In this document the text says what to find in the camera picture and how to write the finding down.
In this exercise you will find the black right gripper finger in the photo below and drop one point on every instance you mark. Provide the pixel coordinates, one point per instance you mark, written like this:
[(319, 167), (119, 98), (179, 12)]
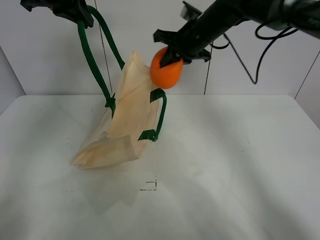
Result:
[(169, 57)]

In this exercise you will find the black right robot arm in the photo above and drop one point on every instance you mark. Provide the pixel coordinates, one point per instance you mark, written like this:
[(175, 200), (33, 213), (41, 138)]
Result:
[(303, 15)]

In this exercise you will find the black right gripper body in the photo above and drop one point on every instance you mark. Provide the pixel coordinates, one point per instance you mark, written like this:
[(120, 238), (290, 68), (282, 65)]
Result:
[(190, 41)]

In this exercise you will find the cream linen bag green handles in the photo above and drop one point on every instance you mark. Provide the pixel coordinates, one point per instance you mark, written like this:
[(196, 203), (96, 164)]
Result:
[(134, 112)]

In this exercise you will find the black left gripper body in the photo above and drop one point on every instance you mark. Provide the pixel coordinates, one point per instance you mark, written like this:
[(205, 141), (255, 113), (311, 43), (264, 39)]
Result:
[(73, 10)]

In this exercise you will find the orange citrus fruit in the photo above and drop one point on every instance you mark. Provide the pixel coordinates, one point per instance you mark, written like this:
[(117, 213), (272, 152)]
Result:
[(168, 76)]

